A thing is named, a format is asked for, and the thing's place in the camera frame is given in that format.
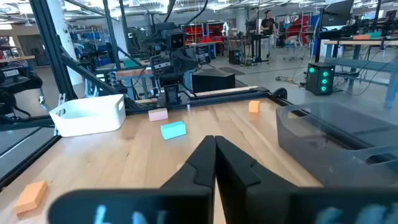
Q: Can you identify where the orange rectangular block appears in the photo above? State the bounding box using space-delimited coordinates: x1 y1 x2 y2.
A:
12 180 49 215

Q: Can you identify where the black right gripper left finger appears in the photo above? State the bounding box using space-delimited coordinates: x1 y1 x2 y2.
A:
160 135 216 191

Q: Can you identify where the white plastic bin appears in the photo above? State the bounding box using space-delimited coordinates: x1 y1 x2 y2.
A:
49 94 126 138

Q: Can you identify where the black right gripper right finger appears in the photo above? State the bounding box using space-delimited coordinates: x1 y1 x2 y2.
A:
215 135 298 224

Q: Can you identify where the teal block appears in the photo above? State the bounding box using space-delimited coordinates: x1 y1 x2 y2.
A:
160 121 187 141

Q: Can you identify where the computer tower with green lights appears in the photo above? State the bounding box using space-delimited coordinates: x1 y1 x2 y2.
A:
306 62 336 96

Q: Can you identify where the grey translucent plastic bin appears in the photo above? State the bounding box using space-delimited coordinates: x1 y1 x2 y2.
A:
275 101 398 188

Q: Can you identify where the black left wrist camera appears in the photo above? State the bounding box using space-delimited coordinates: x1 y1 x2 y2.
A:
164 29 188 51

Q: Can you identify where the small orange cube block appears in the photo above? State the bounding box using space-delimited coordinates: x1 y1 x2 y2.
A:
248 100 261 114

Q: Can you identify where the shelf with red bins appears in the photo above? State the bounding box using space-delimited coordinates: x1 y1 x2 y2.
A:
183 21 225 44
285 14 312 40

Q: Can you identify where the black computer monitor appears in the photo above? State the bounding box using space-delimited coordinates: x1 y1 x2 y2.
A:
321 0 355 28

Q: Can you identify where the pinkish tan block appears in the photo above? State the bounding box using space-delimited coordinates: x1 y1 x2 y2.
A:
147 107 169 123

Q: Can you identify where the wooden top workbench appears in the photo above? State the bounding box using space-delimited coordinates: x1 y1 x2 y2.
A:
116 58 156 100

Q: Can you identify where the person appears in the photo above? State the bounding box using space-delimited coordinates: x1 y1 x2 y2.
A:
260 9 277 59

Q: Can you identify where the black aluminium rig gantry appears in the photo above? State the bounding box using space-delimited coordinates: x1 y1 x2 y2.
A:
29 0 137 110

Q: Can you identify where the small black computer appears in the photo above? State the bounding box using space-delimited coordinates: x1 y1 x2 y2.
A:
228 49 242 65

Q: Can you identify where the black equipment case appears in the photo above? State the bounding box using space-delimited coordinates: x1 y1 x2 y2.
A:
192 72 236 93

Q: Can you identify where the light wooden plank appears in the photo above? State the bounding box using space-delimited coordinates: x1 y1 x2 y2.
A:
194 86 259 98

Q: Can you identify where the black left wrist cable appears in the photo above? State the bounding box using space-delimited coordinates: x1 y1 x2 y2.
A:
163 0 177 24

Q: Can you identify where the blue metal workbench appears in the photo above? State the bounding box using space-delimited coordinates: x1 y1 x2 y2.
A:
323 39 398 109

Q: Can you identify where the dark floor mat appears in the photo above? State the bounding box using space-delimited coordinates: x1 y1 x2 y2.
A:
217 66 246 76

